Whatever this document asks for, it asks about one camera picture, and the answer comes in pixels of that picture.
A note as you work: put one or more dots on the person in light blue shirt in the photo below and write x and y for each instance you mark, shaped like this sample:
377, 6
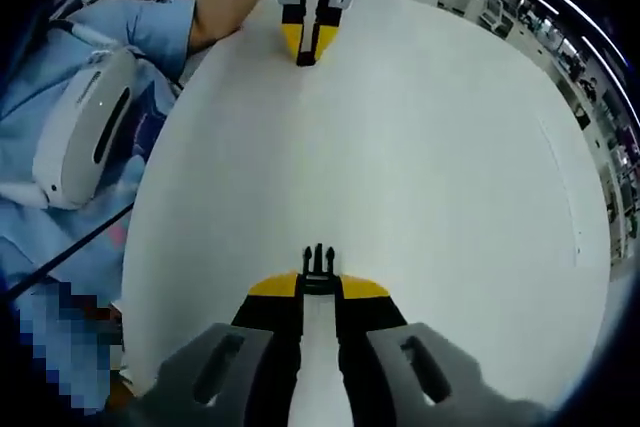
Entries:
150, 27

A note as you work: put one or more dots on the white grey chest device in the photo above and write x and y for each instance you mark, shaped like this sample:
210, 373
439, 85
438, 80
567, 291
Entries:
80, 137

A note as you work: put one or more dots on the white office chair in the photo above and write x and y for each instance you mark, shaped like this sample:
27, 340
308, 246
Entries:
495, 14

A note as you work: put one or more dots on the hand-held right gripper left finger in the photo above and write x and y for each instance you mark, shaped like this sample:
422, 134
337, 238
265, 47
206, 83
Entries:
235, 357

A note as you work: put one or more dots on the black plastic buckle pronged part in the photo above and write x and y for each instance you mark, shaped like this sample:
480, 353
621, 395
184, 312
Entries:
319, 274

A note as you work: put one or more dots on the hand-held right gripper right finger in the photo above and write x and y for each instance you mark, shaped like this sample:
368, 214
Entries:
400, 362

